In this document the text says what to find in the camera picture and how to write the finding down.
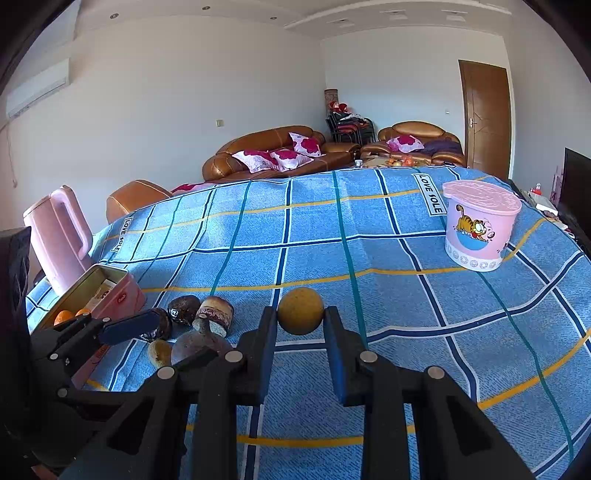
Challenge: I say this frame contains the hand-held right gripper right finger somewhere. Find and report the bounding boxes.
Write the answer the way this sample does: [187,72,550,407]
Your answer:
[324,307,536,480]

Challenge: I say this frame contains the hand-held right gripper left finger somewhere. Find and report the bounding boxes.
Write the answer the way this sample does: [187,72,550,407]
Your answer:
[60,307,279,480]

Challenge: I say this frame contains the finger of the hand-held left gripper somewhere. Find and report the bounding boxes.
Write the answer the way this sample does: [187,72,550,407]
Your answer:
[55,347,219,407]
[48,310,160,363]

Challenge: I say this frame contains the pink tin box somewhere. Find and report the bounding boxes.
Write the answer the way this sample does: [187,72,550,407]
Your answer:
[34,264,147,388]

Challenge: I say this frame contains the dark chocolate pastry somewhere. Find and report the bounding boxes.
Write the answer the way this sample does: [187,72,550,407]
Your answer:
[139,307,174,342]

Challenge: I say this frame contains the small oat-topped round cup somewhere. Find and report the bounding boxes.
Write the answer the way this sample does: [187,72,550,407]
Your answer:
[148,339,174,368]

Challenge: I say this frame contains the plain dark round fruit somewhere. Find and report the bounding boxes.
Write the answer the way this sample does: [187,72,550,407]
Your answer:
[167,295,201,326]

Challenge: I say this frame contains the round yellow-brown fruit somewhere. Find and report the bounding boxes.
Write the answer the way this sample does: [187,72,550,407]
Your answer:
[277,287,325,335]

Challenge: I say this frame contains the printed paper leaflet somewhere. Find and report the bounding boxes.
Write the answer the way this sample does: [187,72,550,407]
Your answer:
[88,277,116,308]

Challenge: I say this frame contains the small cream-topped round cup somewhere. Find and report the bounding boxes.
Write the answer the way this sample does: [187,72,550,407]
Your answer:
[194,296,234,337]

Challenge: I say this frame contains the pink electric kettle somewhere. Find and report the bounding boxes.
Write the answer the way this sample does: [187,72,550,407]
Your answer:
[23,185,95,296]

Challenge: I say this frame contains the blue plaid tablecloth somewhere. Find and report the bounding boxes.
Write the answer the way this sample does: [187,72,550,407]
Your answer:
[25,166,591,480]

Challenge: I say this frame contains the long brown leather sofa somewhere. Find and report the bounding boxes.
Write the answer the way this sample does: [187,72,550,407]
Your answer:
[202,126,361,182]

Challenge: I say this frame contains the white pillow with red flowers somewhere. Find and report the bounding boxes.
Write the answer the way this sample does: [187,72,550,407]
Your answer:
[232,150,278,174]
[270,148,314,171]
[289,132,323,158]
[387,135,424,153]

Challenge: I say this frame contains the pink cartoon-print bucket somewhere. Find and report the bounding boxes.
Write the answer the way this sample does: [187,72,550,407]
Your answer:
[442,180,522,271]

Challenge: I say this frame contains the white air conditioner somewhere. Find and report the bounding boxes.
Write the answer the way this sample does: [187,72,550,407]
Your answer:
[6,58,70,118]

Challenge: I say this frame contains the coffee table with clutter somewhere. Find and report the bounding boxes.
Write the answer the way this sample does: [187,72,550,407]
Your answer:
[353,154,444,168]

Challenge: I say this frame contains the stacked dark chairs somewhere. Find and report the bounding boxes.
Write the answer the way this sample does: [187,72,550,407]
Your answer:
[325,113,376,144]

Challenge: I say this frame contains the purple blanket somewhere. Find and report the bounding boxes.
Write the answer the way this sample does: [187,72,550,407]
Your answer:
[422,138,464,158]

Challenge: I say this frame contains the brown leather armchair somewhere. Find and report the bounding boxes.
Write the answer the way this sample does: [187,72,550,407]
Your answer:
[360,121,466,167]

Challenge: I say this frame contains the brown wooden door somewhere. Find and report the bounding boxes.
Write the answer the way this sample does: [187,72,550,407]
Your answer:
[458,59,512,182]

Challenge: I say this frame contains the black television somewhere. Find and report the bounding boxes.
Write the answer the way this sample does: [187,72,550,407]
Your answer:
[558,148,591,241]

